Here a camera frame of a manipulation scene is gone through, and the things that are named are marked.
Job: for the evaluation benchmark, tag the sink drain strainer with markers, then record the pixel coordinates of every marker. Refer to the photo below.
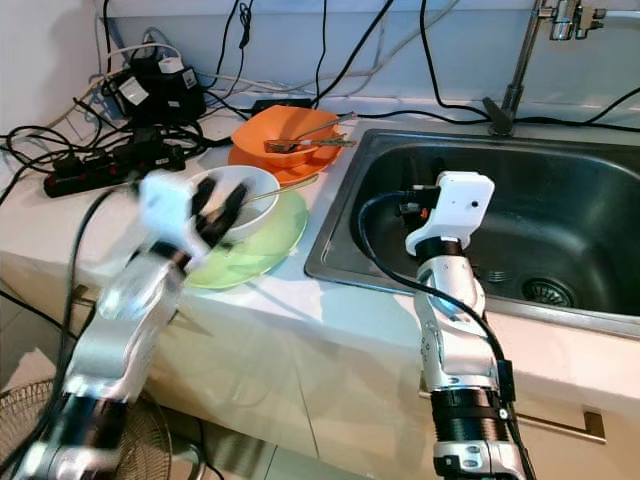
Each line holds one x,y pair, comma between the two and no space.
548,292

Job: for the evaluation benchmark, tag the metal fork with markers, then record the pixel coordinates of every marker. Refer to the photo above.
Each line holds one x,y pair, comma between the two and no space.
335,142

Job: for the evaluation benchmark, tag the steel sink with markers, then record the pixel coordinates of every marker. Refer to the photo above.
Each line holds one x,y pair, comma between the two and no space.
560,200

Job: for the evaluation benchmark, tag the orange bowl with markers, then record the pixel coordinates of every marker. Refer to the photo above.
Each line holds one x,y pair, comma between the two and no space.
250,135

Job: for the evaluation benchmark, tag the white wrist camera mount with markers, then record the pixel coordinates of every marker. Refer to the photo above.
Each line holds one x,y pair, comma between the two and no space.
460,200
168,210

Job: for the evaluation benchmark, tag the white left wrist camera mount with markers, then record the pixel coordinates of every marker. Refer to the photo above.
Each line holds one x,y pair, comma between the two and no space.
168,210

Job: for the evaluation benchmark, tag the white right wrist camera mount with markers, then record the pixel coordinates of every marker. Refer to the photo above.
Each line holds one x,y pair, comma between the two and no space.
460,200

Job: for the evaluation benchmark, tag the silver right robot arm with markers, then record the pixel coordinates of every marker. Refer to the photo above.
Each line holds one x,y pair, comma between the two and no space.
460,340

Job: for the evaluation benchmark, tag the green plate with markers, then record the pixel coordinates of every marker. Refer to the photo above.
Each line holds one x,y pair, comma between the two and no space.
260,255

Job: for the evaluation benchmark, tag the black power strip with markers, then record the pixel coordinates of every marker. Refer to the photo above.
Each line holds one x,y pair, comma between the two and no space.
110,172

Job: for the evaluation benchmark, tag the wooden chopstick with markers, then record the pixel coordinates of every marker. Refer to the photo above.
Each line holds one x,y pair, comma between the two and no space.
300,185

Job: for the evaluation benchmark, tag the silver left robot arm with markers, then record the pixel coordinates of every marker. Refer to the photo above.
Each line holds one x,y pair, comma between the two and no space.
130,330

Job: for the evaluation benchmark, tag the floor fan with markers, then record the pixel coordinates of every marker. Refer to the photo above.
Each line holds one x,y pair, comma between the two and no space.
60,440

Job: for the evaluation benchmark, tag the metal spoon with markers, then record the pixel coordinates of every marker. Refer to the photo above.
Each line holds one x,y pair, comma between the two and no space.
280,146

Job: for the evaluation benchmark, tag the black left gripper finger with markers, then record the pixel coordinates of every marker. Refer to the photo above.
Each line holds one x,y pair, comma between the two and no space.
232,212
207,208

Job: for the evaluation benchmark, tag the black power adapter box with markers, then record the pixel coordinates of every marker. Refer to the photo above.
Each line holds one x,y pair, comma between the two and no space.
160,95

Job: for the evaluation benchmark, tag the orange plate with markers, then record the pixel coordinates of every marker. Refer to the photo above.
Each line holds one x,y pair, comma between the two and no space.
260,173

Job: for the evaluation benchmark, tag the steel faucet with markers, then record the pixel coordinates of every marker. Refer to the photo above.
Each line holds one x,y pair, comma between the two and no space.
520,55

